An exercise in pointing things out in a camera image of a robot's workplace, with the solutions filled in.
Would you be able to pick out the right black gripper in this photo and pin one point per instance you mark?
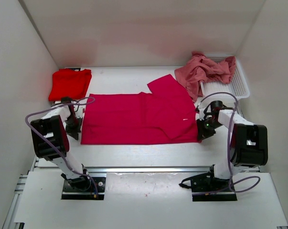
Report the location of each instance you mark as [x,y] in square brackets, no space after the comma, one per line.
[204,132]

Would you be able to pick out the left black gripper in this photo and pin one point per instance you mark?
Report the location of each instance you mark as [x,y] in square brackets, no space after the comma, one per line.
[74,132]

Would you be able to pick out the red t shirt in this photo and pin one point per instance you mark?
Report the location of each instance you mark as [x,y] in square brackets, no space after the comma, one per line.
[69,83]

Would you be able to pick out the magenta t shirt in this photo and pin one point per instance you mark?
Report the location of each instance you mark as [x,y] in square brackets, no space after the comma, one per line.
[165,115]

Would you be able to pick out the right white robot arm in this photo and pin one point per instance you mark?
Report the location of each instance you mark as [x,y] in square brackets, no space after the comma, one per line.
[247,142]

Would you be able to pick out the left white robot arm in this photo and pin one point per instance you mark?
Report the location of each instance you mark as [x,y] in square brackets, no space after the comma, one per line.
[50,141]

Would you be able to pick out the white plastic basket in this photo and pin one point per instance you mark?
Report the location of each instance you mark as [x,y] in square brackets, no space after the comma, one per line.
[237,87]

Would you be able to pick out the light pink t shirt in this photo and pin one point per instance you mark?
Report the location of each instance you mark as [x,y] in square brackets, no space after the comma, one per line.
[200,69]

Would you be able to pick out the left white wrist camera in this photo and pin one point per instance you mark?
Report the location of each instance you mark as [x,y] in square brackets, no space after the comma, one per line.
[79,111]

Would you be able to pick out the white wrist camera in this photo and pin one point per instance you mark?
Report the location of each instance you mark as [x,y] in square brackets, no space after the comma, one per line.
[199,111]
[79,111]

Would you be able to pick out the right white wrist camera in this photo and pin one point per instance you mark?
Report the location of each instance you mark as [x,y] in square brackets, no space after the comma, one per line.
[199,111]

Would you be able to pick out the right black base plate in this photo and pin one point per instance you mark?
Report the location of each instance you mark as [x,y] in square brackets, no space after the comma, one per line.
[206,188]

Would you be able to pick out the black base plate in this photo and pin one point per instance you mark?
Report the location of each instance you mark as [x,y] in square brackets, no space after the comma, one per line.
[83,188]
[206,188]

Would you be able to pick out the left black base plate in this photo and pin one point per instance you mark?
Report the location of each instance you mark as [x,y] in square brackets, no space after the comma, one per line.
[83,188]

